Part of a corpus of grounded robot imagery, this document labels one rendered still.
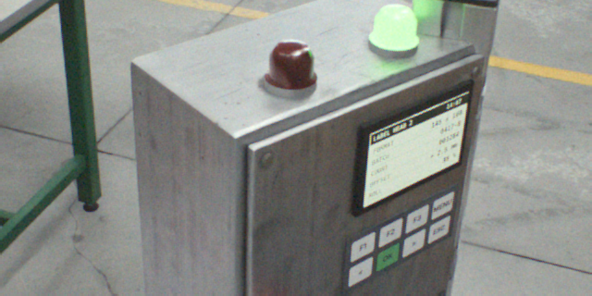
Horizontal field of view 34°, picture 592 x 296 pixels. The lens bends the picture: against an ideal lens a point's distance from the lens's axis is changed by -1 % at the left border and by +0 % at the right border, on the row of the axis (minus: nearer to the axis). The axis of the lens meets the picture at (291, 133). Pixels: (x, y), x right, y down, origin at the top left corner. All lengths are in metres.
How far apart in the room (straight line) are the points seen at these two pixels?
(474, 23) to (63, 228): 2.34
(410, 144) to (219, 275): 0.12
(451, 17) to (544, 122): 2.88
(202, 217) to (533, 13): 3.75
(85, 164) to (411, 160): 2.26
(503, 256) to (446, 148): 2.23
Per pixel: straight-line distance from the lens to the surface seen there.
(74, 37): 2.54
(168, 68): 0.48
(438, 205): 0.56
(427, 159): 0.52
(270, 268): 0.48
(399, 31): 0.50
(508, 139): 3.27
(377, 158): 0.49
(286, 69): 0.45
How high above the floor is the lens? 1.71
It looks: 33 degrees down
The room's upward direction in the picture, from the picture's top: 2 degrees clockwise
